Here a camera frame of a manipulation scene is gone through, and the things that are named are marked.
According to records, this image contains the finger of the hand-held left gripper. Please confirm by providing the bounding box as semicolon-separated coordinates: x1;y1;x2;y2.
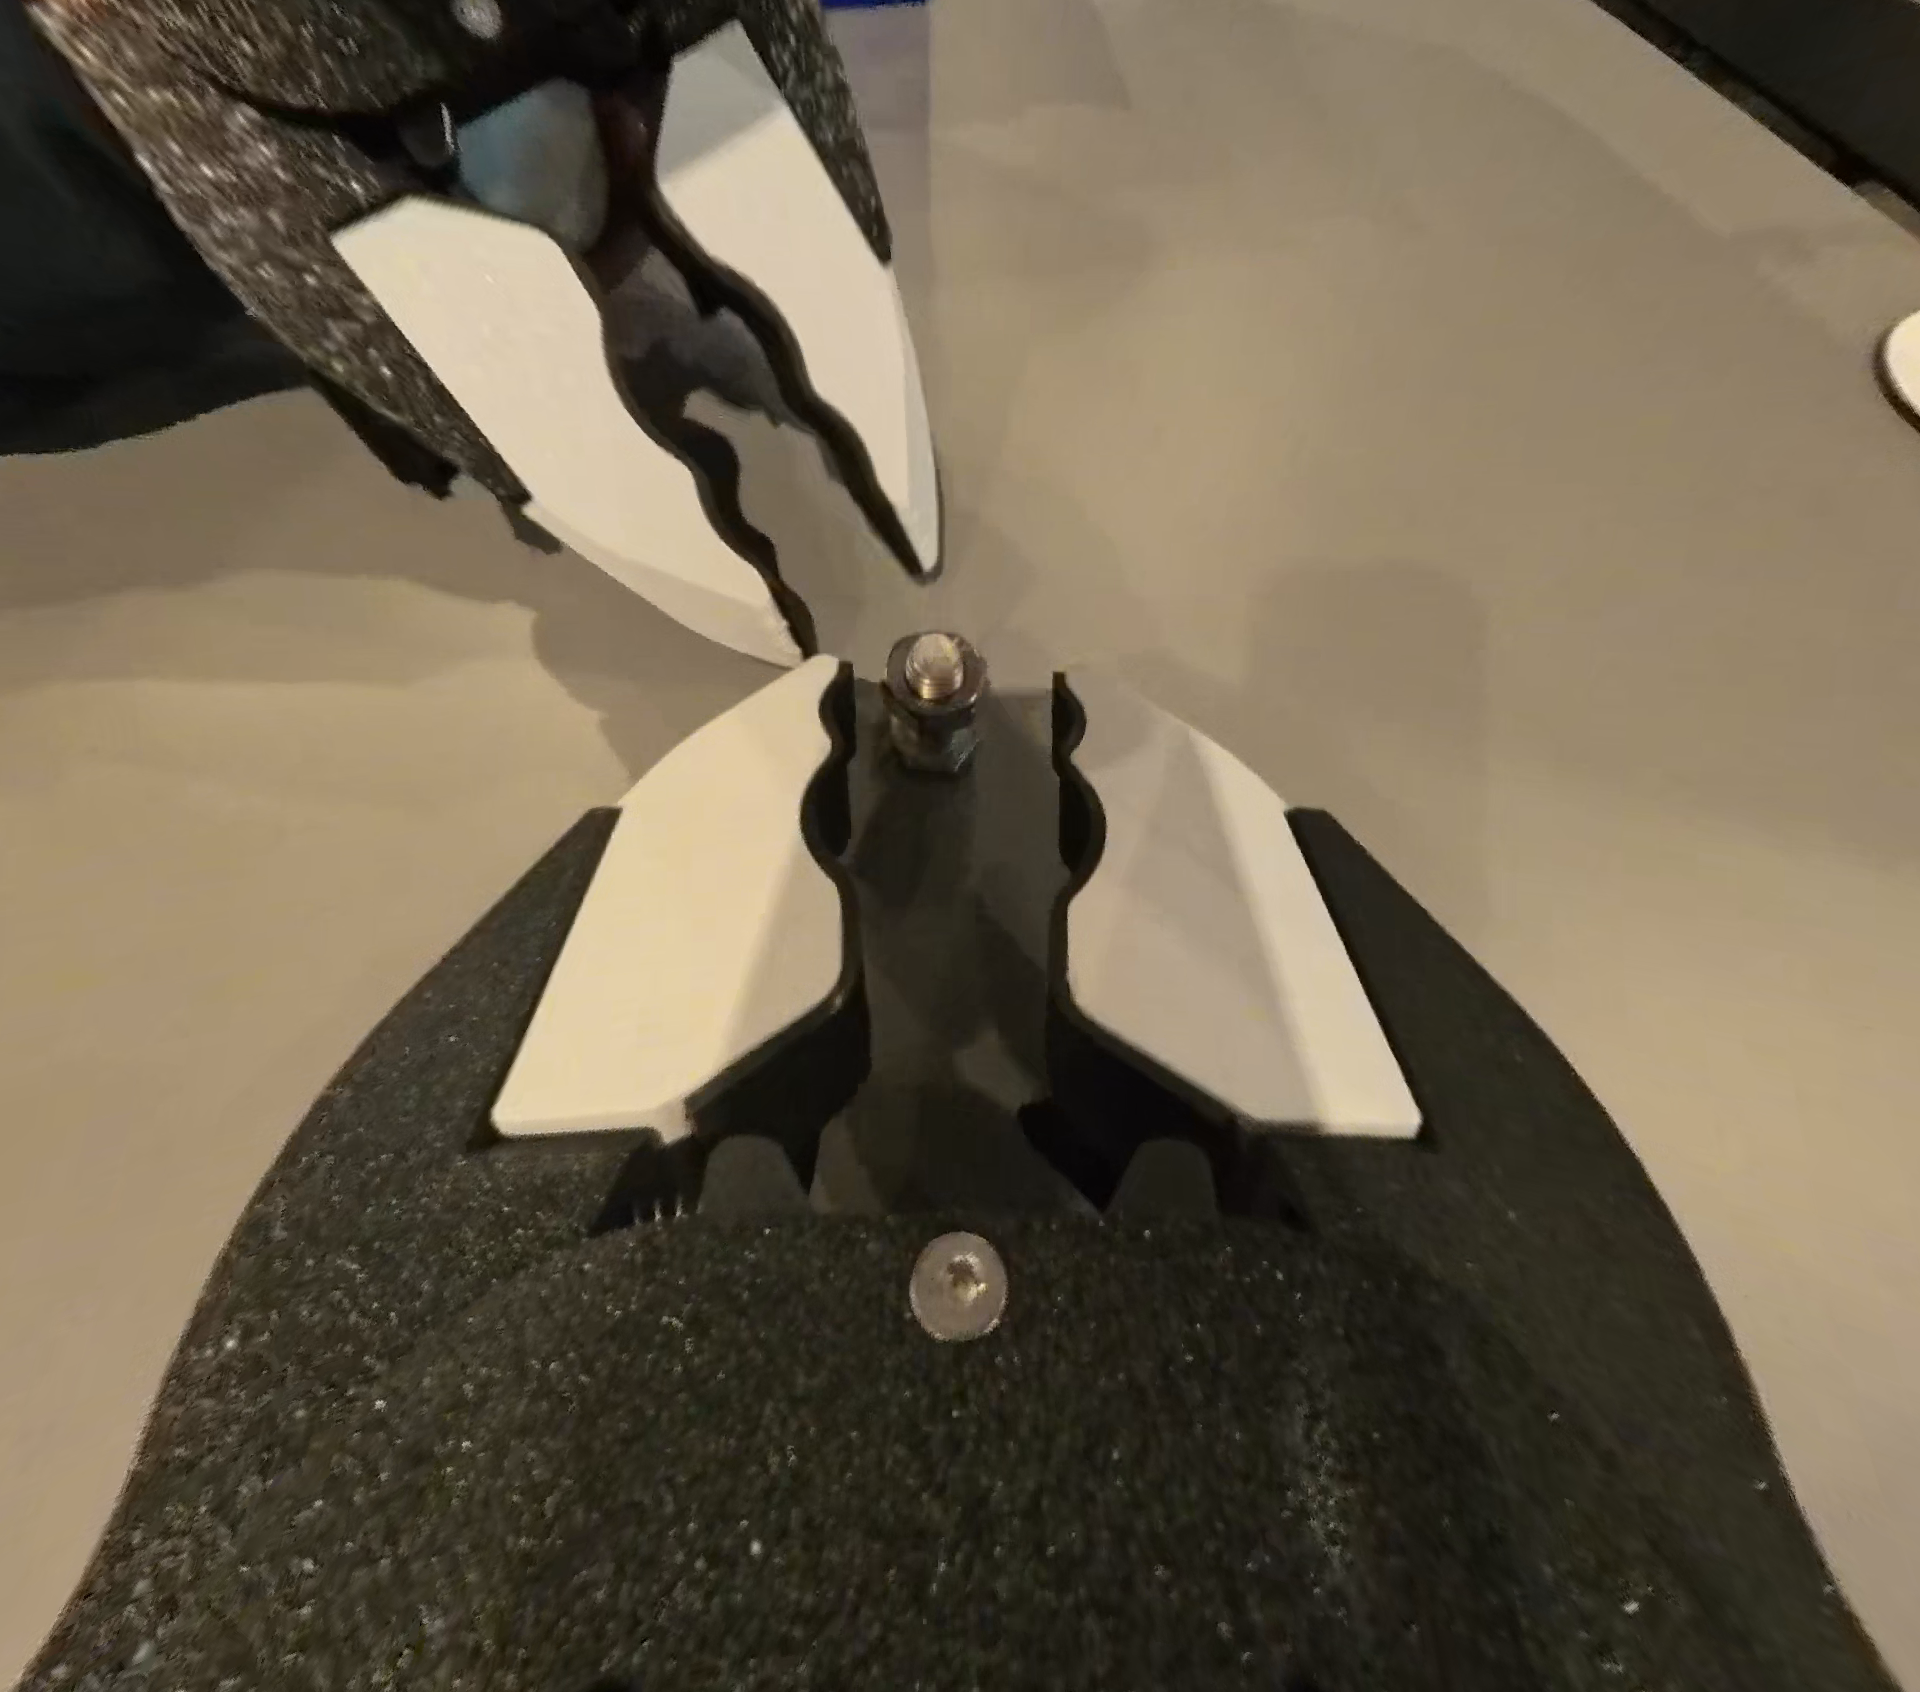
649;18;951;587
330;191;817;672

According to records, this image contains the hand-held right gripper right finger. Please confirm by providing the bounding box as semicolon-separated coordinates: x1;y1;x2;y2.
1051;667;1424;1142

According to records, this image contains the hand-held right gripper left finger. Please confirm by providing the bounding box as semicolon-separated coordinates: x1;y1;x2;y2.
490;654;880;1143

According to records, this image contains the steel bolt with nut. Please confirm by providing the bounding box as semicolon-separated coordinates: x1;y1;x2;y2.
877;629;992;781

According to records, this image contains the person's dark clothing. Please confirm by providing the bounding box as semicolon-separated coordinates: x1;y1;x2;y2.
0;0;378;456

